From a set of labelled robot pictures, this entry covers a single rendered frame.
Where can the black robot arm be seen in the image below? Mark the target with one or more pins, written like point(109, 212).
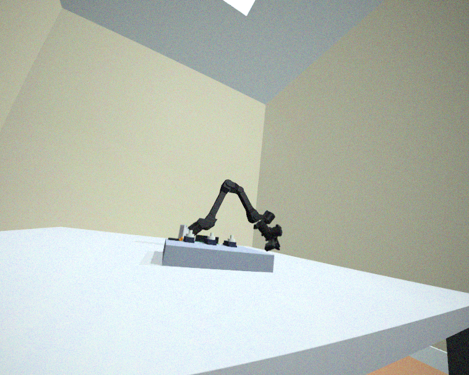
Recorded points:
point(251, 213)

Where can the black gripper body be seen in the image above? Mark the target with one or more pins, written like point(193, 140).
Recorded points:
point(271, 244)

